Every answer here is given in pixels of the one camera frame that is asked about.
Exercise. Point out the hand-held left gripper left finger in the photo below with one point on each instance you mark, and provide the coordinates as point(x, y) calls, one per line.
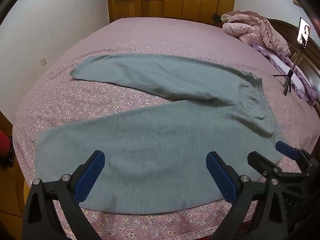
point(91, 177)

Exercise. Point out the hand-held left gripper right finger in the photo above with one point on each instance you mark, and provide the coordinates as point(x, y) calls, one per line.
point(220, 177)

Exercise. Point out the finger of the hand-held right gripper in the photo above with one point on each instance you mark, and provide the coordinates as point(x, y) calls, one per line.
point(260, 163)
point(287, 150)

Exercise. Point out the wooden bedside cabinet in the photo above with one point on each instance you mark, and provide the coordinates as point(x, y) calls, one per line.
point(12, 195)

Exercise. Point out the purple ruffled pillow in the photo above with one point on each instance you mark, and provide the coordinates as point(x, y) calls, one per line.
point(282, 62)

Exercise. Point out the dark wooden headboard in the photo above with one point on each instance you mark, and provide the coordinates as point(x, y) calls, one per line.
point(310, 62)

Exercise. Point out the red object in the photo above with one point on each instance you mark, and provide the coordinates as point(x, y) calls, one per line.
point(3, 145)

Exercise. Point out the smartphone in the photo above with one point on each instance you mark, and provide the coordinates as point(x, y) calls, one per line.
point(303, 32)

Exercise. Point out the pink quilted comforter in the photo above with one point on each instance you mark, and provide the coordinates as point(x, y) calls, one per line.
point(255, 30)

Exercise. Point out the small plush toy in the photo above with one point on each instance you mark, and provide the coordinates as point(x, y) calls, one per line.
point(225, 18)

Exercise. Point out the small black object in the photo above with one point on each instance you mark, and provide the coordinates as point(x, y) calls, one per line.
point(216, 17)

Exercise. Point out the bed with pink floral sheet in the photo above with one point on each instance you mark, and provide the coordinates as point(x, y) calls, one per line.
point(150, 37)

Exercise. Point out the wooden wardrobe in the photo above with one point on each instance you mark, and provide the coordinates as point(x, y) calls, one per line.
point(190, 0)

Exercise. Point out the white wall socket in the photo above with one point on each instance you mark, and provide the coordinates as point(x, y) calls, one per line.
point(43, 62)

